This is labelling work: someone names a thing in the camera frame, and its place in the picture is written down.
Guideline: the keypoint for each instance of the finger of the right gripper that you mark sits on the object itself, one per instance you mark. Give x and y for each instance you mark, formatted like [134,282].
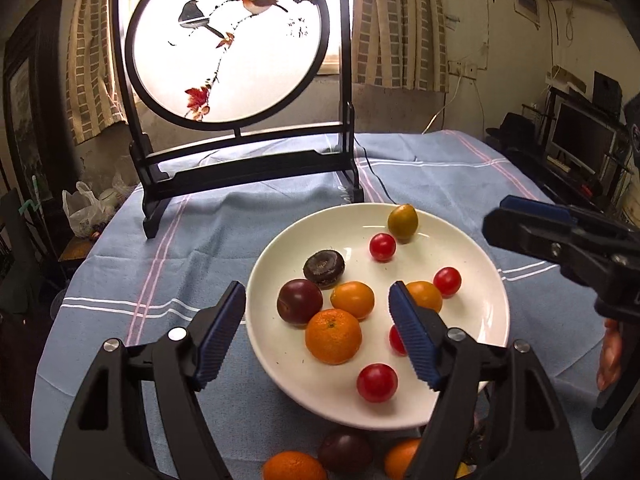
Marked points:
[596,252]
[543,210]

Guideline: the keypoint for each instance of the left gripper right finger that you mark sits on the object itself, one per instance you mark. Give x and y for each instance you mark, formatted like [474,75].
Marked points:
[527,433]

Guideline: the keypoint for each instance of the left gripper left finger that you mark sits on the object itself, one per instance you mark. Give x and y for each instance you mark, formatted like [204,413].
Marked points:
[105,435]

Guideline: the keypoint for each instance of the yellow green small fruit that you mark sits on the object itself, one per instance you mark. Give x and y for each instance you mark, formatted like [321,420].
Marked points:
[403,222]

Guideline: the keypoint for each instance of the orange cherry tomato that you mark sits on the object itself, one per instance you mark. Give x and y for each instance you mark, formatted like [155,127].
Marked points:
[426,295]

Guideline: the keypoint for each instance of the red cherry tomato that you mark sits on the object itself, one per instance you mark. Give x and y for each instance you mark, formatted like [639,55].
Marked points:
[377,383]
[382,247]

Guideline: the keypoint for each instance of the small orange kumquat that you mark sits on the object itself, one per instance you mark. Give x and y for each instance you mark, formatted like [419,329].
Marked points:
[353,297]

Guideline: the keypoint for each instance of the large orange mandarin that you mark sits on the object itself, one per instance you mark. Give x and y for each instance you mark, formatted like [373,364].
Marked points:
[333,336]

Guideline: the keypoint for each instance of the brown water chestnut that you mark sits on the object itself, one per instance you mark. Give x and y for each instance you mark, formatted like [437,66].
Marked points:
[324,268]

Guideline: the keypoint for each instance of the dark purple plum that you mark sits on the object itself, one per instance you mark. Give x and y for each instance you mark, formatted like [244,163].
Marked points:
[299,301]

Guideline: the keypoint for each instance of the person right hand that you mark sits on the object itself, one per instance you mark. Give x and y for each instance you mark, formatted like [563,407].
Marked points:
[610,356]

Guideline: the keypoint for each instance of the black hat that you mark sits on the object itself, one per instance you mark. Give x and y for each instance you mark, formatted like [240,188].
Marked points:
[515,131]

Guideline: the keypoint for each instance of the computer monitor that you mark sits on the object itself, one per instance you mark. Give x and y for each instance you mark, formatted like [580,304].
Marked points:
[580,132]

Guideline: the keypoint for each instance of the blue striped tablecloth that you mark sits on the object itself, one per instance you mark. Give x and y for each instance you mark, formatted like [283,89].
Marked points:
[135,289]

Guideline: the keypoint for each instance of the right checkered curtain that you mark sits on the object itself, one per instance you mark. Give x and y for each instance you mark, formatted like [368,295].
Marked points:
[399,44]

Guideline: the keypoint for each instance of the checkered curtain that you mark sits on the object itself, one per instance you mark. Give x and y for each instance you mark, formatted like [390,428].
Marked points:
[92,101]
[399,44]

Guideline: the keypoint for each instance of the white plastic bag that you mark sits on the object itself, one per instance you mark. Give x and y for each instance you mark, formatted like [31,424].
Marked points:
[85,211]

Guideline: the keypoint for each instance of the white ceramic plate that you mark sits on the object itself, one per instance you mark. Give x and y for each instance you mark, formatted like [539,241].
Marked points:
[480,307]

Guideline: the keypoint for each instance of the bird painting screen stand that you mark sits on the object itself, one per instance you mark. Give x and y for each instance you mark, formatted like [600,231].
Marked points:
[199,78]

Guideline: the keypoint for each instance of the left checkered curtain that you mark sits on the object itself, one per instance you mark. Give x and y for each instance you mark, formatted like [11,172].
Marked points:
[92,101]

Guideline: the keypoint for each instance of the dark framed painting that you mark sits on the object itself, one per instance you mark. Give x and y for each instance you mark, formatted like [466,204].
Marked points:
[40,149]

